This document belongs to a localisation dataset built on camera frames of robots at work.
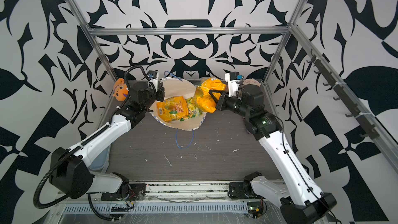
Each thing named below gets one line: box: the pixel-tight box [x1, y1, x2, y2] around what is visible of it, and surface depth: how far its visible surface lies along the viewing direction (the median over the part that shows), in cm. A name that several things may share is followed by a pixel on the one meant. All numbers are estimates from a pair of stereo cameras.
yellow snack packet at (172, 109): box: [156, 95, 190, 122], surface depth 98 cm
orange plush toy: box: [112, 77, 129, 102], surface depth 105 cm
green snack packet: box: [187, 96, 203, 118], surface depth 101 cm
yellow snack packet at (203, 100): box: [194, 78, 227, 114], surface depth 63 cm
